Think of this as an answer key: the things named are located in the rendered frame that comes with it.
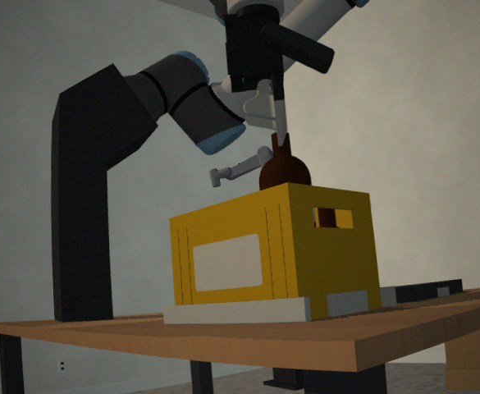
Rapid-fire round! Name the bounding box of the yellow box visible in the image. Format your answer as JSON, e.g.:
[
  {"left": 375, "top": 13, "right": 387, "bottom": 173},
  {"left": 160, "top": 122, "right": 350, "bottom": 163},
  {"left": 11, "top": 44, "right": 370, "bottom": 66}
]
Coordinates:
[{"left": 170, "top": 182, "right": 382, "bottom": 319}]

